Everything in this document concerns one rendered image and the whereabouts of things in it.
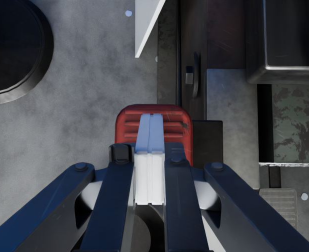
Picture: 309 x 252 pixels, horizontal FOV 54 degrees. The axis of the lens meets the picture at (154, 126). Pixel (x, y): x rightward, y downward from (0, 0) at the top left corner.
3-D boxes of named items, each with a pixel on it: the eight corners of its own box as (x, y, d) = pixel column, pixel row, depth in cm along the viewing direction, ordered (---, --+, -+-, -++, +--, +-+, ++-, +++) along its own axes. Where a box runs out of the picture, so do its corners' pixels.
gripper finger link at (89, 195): (133, 212, 14) (68, 212, 14) (139, 164, 19) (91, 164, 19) (132, 183, 13) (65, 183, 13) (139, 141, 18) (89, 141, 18)
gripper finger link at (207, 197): (164, 182, 13) (232, 183, 13) (162, 141, 18) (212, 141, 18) (164, 211, 14) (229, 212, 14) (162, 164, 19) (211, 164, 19)
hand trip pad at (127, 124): (184, 187, 30) (193, 197, 22) (123, 186, 30) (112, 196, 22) (184, 117, 31) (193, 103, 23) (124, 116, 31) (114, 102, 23)
